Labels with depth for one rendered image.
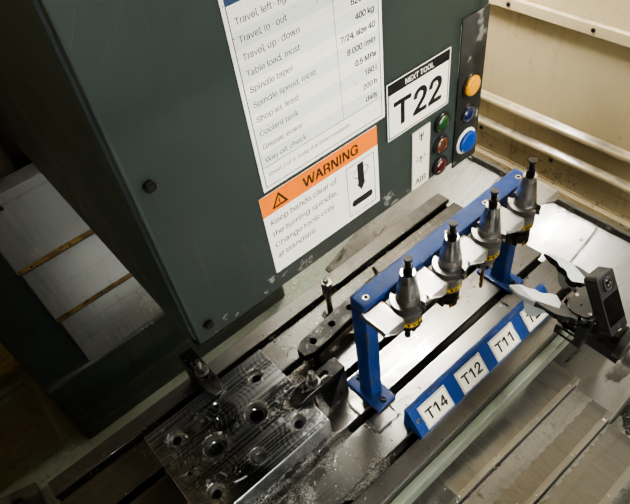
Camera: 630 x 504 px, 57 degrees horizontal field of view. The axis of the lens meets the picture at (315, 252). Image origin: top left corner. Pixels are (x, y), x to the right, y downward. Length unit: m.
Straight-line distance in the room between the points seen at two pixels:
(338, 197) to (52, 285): 0.82
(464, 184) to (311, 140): 1.32
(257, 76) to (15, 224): 0.80
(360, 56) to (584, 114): 1.08
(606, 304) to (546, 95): 0.72
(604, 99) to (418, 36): 0.97
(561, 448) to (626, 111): 0.78
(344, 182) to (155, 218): 0.22
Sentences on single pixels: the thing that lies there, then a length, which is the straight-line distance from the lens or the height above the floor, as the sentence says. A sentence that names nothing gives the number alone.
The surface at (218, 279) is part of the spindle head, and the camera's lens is 0.57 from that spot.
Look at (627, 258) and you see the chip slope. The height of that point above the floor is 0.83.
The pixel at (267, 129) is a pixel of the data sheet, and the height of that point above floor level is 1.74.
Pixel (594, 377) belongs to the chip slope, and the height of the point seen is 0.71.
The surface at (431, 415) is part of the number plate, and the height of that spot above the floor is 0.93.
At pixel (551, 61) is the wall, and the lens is 1.58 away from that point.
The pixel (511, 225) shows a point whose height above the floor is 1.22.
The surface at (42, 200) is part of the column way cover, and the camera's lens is 1.20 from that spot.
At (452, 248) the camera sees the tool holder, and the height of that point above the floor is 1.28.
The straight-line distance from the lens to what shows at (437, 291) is 1.04.
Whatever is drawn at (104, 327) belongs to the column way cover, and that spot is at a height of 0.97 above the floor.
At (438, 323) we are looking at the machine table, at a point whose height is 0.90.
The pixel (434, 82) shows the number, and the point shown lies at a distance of 0.67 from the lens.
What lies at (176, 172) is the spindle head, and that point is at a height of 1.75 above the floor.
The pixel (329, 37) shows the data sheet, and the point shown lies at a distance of 0.53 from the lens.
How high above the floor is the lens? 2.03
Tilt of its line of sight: 47 degrees down
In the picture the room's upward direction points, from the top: 10 degrees counter-clockwise
